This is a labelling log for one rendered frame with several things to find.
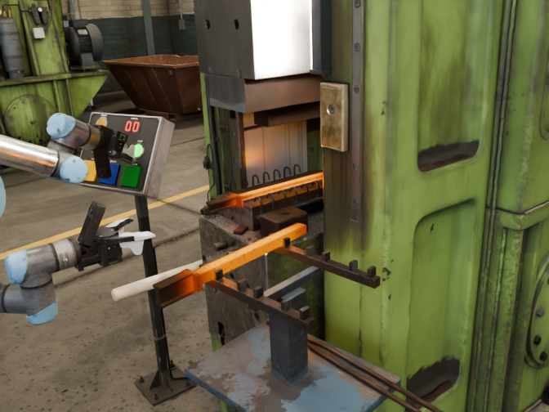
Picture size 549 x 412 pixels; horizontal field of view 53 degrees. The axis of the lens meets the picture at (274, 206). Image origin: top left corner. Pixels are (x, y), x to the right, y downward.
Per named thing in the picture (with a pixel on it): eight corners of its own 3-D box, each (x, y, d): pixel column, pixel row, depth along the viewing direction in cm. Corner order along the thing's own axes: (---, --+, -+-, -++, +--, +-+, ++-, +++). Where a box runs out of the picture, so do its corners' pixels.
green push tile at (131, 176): (135, 187, 188) (141, 167, 189) (119, 185, 192) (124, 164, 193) (139, 188, 190) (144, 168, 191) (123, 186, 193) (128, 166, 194)
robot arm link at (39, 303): (25, 309, 144) (16, 272, 140) (65, 310, 142) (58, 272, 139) (8, 325, 136) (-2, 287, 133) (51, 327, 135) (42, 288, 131)
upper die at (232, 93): (246, 114, 151) (244, 78, 148) (209, 105, 167) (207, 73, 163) (354, 95, 174) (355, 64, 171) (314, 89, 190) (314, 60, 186)
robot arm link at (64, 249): (47, 238, 138) (57, 248, 132) (65, 234, 141) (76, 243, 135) (53, 265, 141) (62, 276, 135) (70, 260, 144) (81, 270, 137)
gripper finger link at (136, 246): (157, 251, 146) (122, 253, 146) (154, 230, 144) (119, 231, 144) (155, 256, 143) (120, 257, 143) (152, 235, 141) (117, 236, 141)
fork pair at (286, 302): (303, 320, 98) (303, 311, 97) (280, 311, 102) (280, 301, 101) (376, 275, 113) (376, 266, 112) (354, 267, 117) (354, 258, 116)
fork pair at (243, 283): (256, 299, 106) (256, 290, 105) (237, 290, 109) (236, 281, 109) (330, 259, 121) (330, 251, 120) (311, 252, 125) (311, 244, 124)
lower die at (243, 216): (253, 231, 163) (252, 204, 161) (218, 213, 179) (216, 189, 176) (354, 199, 187) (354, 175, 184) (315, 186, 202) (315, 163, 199)
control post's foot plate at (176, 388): (153, 408, 226) (150, 390, 223) (131, 382, 243) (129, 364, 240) (198, 387, 238) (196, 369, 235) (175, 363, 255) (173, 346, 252)
